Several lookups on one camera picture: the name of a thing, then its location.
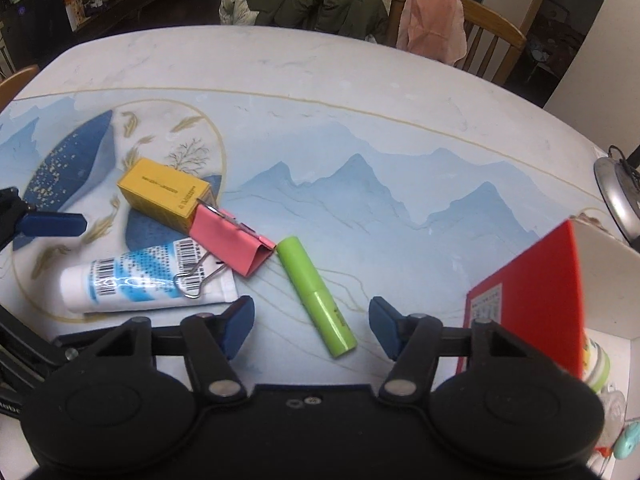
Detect white blue toothpaste tube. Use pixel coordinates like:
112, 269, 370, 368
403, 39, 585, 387
60, 237, 238, 315

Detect blue landscape table mat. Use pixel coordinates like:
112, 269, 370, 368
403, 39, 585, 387
0, 87, 608, 386

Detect pink binder clip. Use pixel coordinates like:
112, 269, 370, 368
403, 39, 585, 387
172, 200, 277, 298

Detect silver desk lamp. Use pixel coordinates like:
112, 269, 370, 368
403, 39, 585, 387
594, 145, 640, 253

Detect teal keychain charm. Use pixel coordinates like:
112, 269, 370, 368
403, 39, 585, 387
614, 421, 640, 460

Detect small yellow box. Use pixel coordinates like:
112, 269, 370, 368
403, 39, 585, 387
116, 157, 212, 233

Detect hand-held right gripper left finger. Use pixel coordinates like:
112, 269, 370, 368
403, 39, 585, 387
75, 296, 256, 402

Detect black cabinet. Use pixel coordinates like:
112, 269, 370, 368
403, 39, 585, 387
0, 0, 73, 68

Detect green-lidded clear jar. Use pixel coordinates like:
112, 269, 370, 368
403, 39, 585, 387
582, 339, 612, 393

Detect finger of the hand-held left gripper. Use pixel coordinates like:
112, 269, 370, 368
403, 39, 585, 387
0, 187, 87, 253

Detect wooden slat-back chair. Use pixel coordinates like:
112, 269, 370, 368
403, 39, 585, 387
390, 0, 528, 86

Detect red cardboard box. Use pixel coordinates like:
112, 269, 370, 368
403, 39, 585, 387
464, 219, 640, 480

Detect pink cloth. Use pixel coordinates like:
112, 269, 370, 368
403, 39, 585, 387
397, 0, 468, 66

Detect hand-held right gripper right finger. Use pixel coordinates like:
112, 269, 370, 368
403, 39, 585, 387
369, 297, 566, 403

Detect white quilted cloth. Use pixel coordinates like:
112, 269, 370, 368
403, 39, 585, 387
219, 0, 258, 27

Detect black lamp cable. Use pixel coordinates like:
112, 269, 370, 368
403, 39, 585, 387
607, 145, 640, 176

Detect green lip balm tube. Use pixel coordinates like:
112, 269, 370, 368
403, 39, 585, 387
276, 236, 358, 359

